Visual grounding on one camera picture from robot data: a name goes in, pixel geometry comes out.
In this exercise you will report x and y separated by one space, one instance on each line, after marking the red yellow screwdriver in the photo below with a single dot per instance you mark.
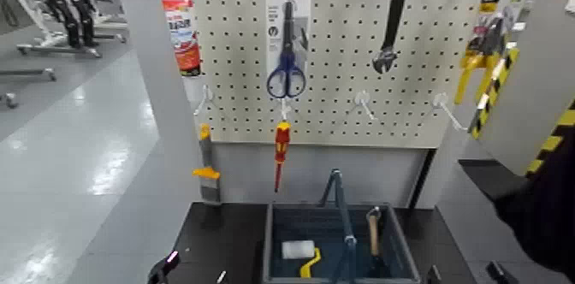
282 137

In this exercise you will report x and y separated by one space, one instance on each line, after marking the white robot on stand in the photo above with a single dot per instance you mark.
27 2

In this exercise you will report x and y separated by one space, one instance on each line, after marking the grey caster wheel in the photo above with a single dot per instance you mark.
11 99

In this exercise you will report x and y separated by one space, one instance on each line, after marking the white perforated pegboard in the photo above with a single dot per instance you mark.
341 74

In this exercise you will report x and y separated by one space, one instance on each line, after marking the yellow pliers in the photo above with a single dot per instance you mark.
467 70

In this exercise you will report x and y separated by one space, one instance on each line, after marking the blue scissors on card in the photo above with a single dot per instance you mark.
287 65

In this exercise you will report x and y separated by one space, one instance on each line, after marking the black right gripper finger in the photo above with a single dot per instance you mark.
435 276
497 274

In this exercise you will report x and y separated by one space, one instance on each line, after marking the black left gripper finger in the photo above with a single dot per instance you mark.
161 270
221 278

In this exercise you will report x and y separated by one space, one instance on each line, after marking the grey partition panel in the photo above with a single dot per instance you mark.
152 142

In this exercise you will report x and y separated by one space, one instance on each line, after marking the black adjustable wrench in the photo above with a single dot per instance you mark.
395 11

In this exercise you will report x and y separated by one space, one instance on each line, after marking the grey wheeled base frame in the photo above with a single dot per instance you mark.
58 48

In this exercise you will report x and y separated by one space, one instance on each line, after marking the grey panel under pegboard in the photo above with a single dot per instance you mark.
314 164

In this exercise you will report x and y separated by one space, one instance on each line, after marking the red white sealant tube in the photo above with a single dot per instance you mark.
182 29

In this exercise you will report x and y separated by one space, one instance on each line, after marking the grey floor rail with caster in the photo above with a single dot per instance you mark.
31 72

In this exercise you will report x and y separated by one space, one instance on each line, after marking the white pegboard hook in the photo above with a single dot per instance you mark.
362 97
441 99
284 108
205 95

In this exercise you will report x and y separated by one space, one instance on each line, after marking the black robot on stand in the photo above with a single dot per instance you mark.
72 2

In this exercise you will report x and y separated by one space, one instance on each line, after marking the yellow black hazard tape strip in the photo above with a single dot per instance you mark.
550 143
487 106

